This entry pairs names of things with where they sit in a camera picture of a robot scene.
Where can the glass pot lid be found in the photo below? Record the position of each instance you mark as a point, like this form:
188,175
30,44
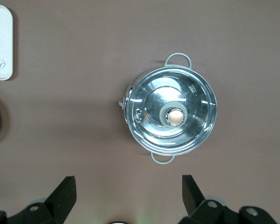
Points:
175,116

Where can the steel pot with glass lid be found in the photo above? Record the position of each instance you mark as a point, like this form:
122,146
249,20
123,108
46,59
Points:
177,55

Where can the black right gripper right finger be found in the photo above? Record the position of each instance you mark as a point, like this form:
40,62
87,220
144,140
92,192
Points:
200,207

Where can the cream tray with rabbit print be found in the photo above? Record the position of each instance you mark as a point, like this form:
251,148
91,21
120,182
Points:
1,39

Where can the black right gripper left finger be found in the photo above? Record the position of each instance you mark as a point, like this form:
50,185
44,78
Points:
58,200

